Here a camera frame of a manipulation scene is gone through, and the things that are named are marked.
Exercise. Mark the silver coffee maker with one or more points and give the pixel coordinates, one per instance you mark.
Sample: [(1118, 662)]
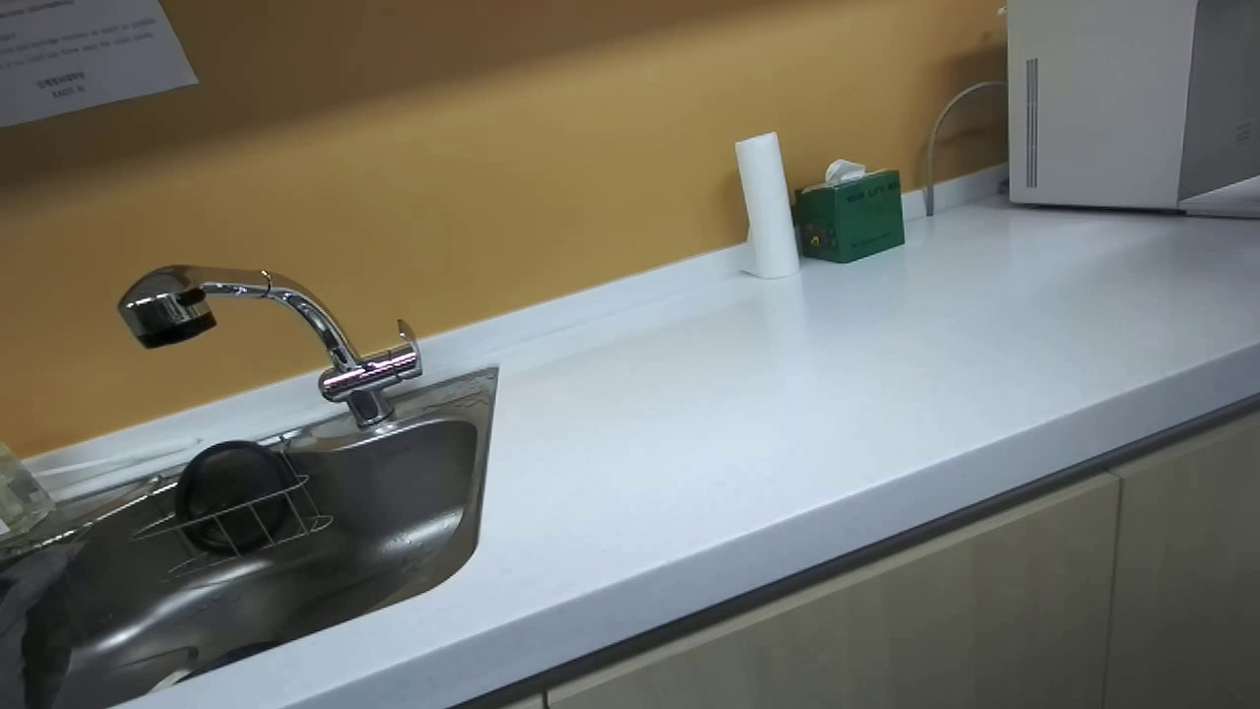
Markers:
[(1105, 102)]

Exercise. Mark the white paper roll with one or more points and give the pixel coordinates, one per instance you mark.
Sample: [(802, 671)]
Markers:
[(765, 204)]

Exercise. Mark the green tissue box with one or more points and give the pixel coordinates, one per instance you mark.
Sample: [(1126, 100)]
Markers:
[(853, 218)]

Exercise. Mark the stainless steel sink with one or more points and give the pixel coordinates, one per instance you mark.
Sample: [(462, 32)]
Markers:
[(395, 527)]

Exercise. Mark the chrome sink faucet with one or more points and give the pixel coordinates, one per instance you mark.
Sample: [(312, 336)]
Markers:
[(336, 344)]

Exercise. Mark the clear glass bottle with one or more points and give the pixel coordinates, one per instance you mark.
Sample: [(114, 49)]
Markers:
[(21, 499)]

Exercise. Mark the black round sink stopper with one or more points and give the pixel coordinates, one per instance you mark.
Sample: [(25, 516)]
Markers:
[(237, 490)]

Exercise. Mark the white tissue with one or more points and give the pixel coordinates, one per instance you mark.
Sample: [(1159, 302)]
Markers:
[(842, 172)]

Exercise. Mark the white paper wall sign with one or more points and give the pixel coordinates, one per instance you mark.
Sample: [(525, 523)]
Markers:
[(81, 51)]

